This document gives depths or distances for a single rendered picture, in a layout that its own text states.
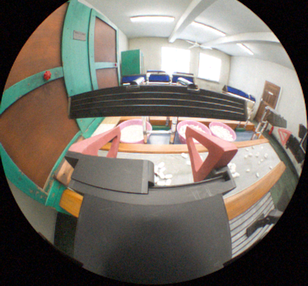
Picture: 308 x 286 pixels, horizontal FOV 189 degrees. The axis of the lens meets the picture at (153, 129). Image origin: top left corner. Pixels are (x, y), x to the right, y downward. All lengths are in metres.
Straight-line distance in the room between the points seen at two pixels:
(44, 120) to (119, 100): 0.38
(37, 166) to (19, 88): 0.31
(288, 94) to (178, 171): 5.00
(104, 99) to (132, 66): 2.70
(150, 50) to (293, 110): 6.89
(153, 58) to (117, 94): 5.06
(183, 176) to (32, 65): 0.83
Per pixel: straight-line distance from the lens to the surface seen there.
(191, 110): 0.24
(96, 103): 0.27
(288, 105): 5.00
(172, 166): 0.49
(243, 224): 0.71
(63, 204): 0.57
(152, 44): 5.43
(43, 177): 0.53
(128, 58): 2.98
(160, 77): 0.78
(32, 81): 0.50
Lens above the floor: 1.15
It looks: 37 degrees down
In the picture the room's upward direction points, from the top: straight up
